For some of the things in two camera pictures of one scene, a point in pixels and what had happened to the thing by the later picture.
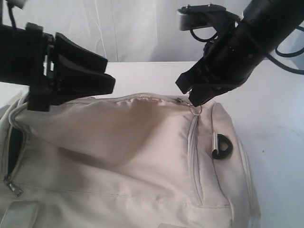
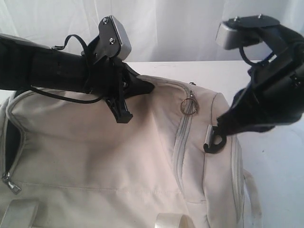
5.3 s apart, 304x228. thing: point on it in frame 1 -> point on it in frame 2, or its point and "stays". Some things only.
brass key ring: (195, 114) -> (187, 113)
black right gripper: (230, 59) -> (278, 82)
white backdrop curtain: (124, 30) stays
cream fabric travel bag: (124, 160) stays
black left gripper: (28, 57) -> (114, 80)
